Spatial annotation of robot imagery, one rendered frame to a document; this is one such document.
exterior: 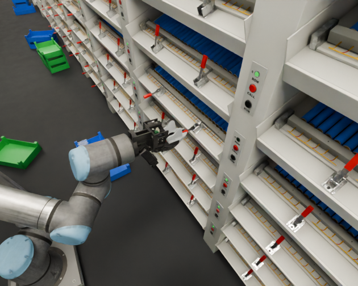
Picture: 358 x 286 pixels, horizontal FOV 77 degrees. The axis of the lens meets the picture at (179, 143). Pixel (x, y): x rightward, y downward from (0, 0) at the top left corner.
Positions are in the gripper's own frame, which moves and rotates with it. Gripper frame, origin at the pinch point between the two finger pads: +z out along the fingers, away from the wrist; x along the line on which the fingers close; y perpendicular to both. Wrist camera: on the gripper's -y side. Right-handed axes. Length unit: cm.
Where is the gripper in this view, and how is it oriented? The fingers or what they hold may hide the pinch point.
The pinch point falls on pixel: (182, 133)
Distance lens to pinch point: 80.4
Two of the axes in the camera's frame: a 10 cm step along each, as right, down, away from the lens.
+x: -5.6, -6.2, 5.6
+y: 1.3, -7.3, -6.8
